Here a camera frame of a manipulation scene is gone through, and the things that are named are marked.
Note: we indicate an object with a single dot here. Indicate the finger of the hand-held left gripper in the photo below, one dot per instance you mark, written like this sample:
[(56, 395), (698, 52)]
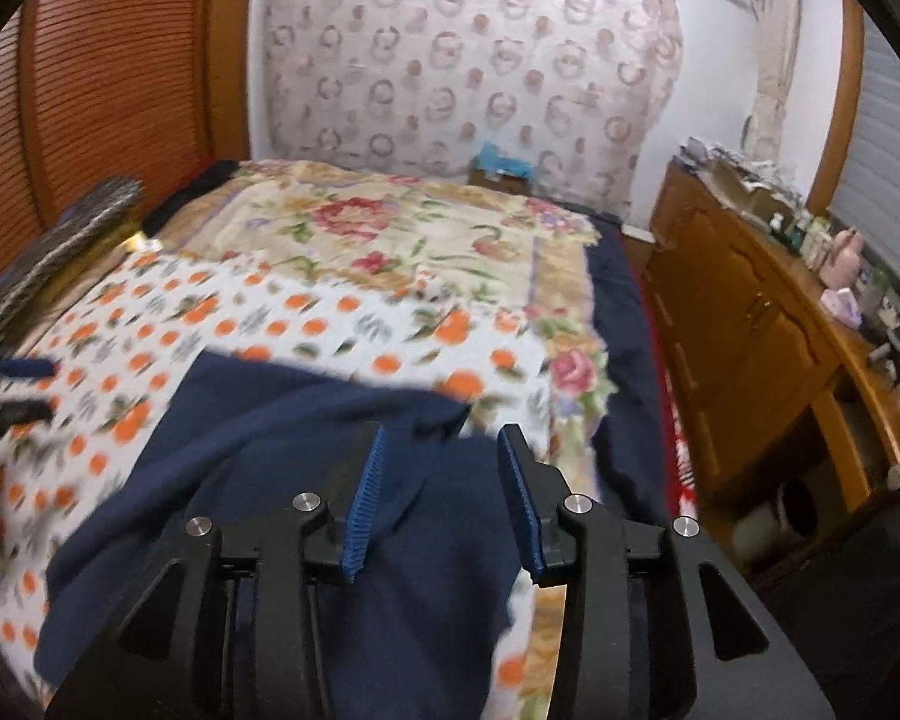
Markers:
[(22, 369), (11, 416)]

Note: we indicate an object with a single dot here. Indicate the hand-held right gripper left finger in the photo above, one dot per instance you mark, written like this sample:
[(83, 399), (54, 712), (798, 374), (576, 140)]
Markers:
[(364, 510)]

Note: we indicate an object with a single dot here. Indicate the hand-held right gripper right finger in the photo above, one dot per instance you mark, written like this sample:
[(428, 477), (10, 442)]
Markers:
[(521, 510)]

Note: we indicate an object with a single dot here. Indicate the navy printed t-shirt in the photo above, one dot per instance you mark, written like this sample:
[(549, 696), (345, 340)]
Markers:
[(270, 450)]

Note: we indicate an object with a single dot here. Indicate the gold satin cloth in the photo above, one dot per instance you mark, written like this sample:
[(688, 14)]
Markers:
[(131, 244)]

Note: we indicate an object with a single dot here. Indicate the red printed cloth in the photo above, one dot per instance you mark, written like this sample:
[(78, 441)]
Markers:
[(679, 457)]

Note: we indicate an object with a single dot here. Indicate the navy sheet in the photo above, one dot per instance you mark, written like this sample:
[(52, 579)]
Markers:
[(622, 330)]

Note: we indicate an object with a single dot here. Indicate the orange dotted bedsheet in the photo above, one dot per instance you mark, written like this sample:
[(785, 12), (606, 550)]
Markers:
[(232, 315)]

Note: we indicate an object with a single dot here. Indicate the white round object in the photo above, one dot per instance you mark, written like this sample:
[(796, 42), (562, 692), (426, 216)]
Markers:
[(761, 529)]

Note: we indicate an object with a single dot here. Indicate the wooden louvred door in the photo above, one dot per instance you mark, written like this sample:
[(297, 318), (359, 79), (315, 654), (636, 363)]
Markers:
[(105, 90)]

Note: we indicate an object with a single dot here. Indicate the floral blanket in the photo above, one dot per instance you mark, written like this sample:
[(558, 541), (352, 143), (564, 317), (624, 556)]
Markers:
[(390, 217)]

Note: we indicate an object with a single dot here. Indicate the wooden sideboard cabinet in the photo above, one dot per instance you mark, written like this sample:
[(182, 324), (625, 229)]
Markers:
[(742, 315)]

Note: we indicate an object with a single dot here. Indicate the cardboard box with blue item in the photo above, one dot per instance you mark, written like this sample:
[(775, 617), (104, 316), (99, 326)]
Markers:
[(499, 165)]

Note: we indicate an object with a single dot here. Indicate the pink crumpled cloth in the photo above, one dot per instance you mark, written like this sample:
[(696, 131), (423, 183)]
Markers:
[(840, 307)]

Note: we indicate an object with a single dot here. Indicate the dark small bottle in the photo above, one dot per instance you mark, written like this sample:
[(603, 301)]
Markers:
[(798, 234)]

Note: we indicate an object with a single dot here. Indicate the pale purple container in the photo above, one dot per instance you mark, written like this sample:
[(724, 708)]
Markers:
[(694, 151)]

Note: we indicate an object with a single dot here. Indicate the white jar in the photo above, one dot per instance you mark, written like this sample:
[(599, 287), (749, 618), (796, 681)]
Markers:
[(819, 244)]

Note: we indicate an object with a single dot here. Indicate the pink vase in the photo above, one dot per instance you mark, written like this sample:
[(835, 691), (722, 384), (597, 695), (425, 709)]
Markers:
[(846, 255)]

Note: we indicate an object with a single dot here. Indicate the black tool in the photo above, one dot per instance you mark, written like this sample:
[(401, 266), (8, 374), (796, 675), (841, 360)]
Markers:
[(898, 341)]

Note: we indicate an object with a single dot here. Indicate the circle print curtain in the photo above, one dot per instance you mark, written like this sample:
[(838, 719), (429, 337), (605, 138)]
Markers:
[(457, 52)]

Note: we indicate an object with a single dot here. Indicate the grey roller shutter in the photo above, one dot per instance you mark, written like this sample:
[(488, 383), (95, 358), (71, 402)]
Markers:
[(892, 165)]

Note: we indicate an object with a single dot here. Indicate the beige curtain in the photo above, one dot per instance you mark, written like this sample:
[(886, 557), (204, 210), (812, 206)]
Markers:
[(772, 52)]

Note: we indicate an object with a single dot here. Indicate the wooden window frame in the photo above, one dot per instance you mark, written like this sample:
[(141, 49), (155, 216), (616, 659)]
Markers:
[(844, 90)]

